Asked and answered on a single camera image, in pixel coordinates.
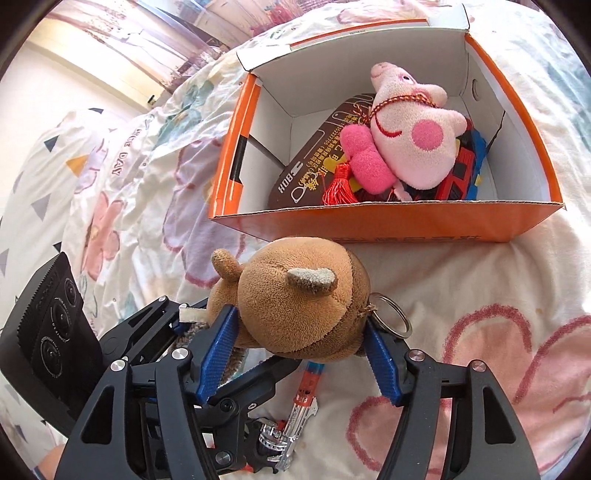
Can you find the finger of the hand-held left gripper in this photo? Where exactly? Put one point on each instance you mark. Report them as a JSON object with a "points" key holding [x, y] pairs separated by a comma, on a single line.
{"points": [[258, 385], [143, 330]]}

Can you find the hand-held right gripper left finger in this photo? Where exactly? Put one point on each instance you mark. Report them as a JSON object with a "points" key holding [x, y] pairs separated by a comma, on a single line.
{"points": [[217, 350]]}

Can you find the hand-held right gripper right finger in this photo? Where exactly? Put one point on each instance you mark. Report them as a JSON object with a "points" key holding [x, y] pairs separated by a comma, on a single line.
{"points": [[383, 364]]}

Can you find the grey hedgehog plush toy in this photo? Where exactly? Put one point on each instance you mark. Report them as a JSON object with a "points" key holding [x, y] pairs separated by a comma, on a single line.
{"points": [[189, 330]]}

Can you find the brown plush toy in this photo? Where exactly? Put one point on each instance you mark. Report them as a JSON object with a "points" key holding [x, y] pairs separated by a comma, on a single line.
{"points": [[295, 295]]}

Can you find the orange cardboard box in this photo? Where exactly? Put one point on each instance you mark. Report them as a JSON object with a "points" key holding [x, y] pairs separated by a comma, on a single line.
{"points": [[378, 221]]}

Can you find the red tassel charm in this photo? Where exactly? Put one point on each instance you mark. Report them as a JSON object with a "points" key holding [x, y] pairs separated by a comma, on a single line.
{"points": [[339, 184]]}

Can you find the brown glasses case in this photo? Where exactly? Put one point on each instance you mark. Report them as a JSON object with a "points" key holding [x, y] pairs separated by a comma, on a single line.
{"points": [[314, 170]]}

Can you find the blue red toy car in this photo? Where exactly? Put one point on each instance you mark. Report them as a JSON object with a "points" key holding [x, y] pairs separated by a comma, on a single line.
{"points": [[464, 166]]}

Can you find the pink pig plush toy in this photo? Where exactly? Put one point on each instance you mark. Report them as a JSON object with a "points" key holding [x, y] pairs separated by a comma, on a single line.
{"points": [[411, 138]]}

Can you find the silver toy gun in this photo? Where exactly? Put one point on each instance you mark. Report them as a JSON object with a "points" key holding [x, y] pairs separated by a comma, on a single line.
{"points": [[302, 401]]}

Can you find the floral printed blanket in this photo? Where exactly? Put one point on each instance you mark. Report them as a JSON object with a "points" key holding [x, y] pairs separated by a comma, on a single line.
{"points": [[485, 295]]}

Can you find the white triangle print pillow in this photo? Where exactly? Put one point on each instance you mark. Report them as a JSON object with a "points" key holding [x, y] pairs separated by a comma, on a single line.
{"points": [[41, 184]]}

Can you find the sheer purple curtain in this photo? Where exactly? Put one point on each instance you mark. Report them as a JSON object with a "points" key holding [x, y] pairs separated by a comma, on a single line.
{"points": [[152, 32]]}

